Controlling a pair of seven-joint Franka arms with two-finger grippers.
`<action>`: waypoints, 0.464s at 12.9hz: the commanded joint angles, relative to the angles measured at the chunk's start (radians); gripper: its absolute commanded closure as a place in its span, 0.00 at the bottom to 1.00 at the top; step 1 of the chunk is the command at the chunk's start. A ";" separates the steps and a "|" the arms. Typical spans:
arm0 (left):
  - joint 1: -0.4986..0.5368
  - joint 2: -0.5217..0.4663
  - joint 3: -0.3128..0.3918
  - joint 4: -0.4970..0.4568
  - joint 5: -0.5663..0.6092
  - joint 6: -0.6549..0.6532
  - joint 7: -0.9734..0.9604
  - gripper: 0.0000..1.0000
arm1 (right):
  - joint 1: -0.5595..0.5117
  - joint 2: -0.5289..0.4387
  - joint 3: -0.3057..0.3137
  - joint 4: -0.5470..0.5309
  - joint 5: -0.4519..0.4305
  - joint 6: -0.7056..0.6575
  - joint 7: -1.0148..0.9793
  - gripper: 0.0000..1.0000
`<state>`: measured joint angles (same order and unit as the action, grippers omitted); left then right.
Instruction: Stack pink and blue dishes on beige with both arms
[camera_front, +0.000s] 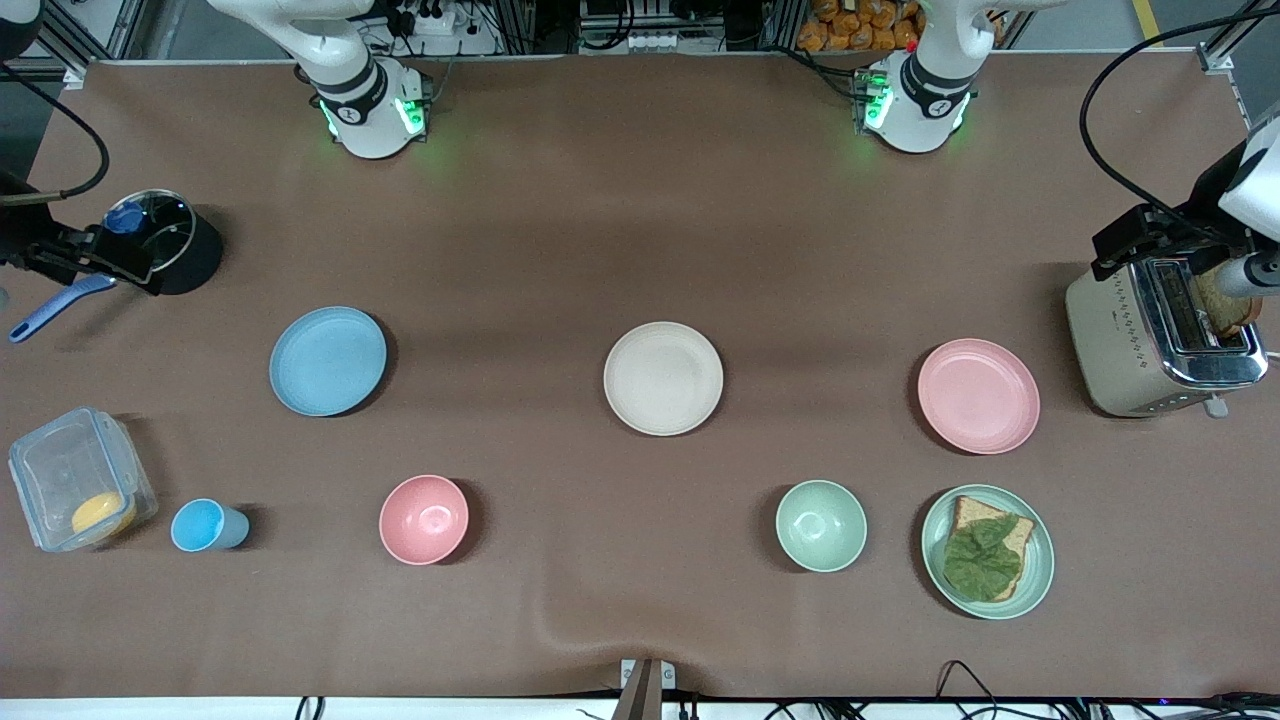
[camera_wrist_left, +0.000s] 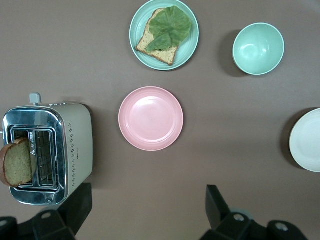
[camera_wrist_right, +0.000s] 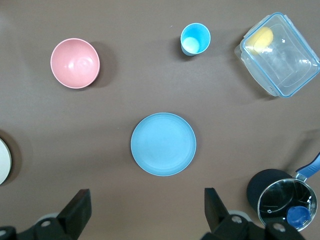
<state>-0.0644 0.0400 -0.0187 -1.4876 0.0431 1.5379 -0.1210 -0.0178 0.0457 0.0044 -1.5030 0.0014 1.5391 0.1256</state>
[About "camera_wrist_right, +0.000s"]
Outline dark pot with blue handle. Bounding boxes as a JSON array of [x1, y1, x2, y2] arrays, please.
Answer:
[[246, 152, 320, 232]]

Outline orange fruit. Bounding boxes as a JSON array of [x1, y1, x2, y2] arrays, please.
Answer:
[[246, 26, 274, 55]]

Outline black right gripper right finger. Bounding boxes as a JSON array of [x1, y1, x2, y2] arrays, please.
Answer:
[[203, 187, 266, 240]]

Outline light blue cup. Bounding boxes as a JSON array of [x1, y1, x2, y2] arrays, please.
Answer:
[[180, 22, 211, 57]]

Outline pink bowl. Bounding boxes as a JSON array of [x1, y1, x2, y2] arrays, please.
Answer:
[[50, 37, 102, 89]]

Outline light blue plate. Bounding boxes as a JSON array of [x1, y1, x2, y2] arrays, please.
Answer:
[[130, 112, 197, 177]]

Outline clear lidded plastic container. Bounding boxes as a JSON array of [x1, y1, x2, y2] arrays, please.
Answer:
[[234, 12, 320, 98]]

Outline beige plate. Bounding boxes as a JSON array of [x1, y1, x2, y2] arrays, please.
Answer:
[[0, 138, 12, 186]]

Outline glass lid with blue knob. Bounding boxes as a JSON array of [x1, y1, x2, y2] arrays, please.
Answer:
[[257, 177, 315, 232]]

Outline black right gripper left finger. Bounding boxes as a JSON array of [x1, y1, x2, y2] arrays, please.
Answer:
[[32, 188, 93, 240]]

